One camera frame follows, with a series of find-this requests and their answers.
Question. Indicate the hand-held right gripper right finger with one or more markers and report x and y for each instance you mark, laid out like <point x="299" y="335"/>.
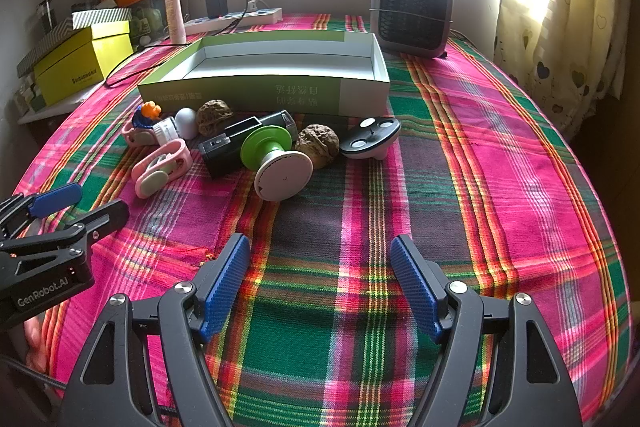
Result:
<point x="415" y="287"/>

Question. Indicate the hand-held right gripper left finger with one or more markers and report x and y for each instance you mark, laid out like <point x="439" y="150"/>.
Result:
<point x="227" y="287"/>

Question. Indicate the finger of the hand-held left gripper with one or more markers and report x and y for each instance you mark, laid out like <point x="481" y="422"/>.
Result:
<point x="102" y="217"/>
<point x="55" y="198"/>

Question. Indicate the pink clip with grey pad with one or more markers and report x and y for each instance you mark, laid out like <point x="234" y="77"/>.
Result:
<point x="165" y="167"/>

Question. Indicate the green and white round spool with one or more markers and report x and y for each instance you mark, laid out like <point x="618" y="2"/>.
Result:
<point x="280" y="174"/>

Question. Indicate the black rectangular battery pack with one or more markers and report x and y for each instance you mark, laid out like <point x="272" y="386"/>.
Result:
<point x="225" y="152"/>

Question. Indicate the brown walnut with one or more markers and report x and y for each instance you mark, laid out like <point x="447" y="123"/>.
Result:
<point x="215" y="114"/>
<point x="317" y="146"/>

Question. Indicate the black and white oval remote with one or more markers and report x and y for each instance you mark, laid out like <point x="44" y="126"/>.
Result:
<point x="370" y="139"/>

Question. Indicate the green and white cardboard box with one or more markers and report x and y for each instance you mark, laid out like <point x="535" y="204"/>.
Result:
<point x="300" y="92"/>

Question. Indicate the person's left hand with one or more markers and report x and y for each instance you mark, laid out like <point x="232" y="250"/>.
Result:
<point x="37" y="339"/>

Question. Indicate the white side shelf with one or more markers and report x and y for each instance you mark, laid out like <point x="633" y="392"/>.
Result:
<point x="55" y="107"/>

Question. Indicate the plaid blanket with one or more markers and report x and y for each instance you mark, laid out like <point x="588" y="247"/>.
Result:
<point x="475" y="207"/>

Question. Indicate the yellow cardboard box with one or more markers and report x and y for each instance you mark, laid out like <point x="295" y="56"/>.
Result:
<point x="75" y="67"/>

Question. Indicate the green jar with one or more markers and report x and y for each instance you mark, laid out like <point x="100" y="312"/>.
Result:
<point x="145" y="22"/>

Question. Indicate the cream cosmetic tube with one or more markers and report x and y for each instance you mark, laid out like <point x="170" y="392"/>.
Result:
<point x="175" y="12"/>

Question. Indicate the black charger plug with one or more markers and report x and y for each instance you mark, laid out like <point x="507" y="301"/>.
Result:
<point x="216" y="4"/>

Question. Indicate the white power strip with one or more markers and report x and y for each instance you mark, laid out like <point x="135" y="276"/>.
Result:
<point x="260" y="18"/>

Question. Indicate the brown wooden cabinet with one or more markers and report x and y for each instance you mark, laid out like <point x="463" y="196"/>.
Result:
<point x="617" y="132"/>

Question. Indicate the white plug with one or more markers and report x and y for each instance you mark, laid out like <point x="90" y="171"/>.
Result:
<point x="255" y="5"/>

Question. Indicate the grey desktop heater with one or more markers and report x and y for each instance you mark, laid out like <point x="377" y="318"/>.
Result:
<point x="410" y="12"/>

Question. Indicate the cream curtain with hearts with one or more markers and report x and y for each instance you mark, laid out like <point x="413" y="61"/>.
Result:
<point x="575" y="32"/>

